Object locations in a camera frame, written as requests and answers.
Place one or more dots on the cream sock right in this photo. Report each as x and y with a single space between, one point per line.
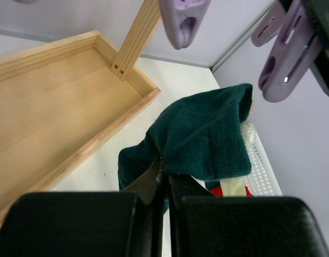
233 187

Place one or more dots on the red sock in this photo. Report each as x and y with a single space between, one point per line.
241 191

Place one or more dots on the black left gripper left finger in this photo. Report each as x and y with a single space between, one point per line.
125 223

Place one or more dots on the purple round clip hanger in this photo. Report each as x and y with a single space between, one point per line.
187 31

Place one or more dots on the wooden rack base tray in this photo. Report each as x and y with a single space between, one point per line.
59 102

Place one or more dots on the white plastic basket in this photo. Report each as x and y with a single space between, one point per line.
262 180

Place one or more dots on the wooden rack right post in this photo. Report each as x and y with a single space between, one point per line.
137 42

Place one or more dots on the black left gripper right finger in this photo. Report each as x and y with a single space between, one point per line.
202 224

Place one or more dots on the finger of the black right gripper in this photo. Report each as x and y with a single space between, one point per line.
318 15

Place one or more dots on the green christmas sock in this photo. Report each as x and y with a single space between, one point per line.
199 135

